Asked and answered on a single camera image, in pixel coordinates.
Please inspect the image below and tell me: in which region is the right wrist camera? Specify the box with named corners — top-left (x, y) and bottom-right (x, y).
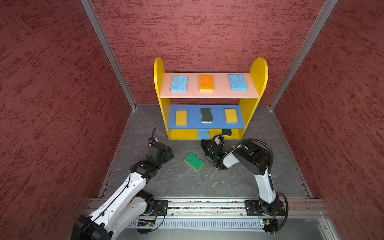
top-left (213, 135), bottom-right (225, 146)

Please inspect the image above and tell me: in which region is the aluminium corner profile left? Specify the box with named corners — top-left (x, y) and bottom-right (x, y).
top-left (81, 0), bottom-right (137, 110)

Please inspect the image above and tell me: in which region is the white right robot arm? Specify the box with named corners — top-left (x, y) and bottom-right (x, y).
top-left (201, 136), bottom-right (288, 217)

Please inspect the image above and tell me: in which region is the left circuit board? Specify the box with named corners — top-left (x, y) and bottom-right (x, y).
top-left (137, 219), bottom-right (157, 228)

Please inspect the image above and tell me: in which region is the dark green wavy sponge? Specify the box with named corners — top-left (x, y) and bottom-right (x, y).
top-left (222, 129), bottom-right (232, 137)
top-left (201, 108), bottom-right (213, 124)

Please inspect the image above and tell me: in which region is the aluminium corner profile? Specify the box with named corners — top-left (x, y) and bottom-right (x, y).
top-left (269, 0), bottom-right (338, 112)
top-left (81, 0), bottom-right (137, 110)

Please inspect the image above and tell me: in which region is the right circuit board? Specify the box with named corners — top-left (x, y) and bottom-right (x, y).
top-left (263, 220), bottom-right (275, 231)

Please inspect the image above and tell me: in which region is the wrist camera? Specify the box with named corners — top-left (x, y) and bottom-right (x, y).
top-left (213, 135), bottom-right (225, 146)
top-left (148, 137), bottom-right (159, 147)

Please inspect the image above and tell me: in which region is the aluminium corner profile right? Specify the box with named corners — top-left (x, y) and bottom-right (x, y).
top-left (269, 0), bottom-right (338, 112)

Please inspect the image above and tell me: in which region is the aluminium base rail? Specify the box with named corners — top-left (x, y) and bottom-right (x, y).
top-left (155, 197), bottom-right (329, 219)

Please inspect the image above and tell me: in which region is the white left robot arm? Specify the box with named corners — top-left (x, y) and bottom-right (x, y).
top-left (71, 142), bottom-right (174, 240)

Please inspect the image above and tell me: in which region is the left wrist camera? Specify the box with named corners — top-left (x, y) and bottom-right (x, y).
top-left (148, 137), bottom-right (159, 147)

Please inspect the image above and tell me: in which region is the blue cellulose sponge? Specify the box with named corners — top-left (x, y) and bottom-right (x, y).
top-left (171, 76), bottom-right (188, 93)
top-left (198, 129), bottom-right (210, 140)

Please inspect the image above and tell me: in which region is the yellow foam sponge front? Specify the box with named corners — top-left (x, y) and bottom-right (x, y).
top-left (225, 109), bottom-right (238, 124)

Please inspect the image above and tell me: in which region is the orange scourer yellow sponge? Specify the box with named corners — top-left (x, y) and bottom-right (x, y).
top-left (200, 75), bottom-right (214, 93)

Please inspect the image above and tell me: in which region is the plain yellow foam sponge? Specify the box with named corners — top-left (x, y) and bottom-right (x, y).
top-left (175, 110), bottom-right (188, 127)

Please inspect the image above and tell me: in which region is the perforated cable duct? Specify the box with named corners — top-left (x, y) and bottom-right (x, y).
top-left (127, 218), bottom-right (264, 231)

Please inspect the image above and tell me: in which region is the yellow shelf with coloured boards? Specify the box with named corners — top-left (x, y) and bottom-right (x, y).
top-left (154, 58), bottom-right (269, 141)

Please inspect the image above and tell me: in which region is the green scourer yellow sponge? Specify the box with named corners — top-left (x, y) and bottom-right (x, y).
top-left (184, 153), bottom-right (205, 172)

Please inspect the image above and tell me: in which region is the circuit board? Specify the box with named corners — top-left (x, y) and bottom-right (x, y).
top-left (137, 219), bottom-right (157, 228)
top-left (263, 220), bottom-right (275, 231)

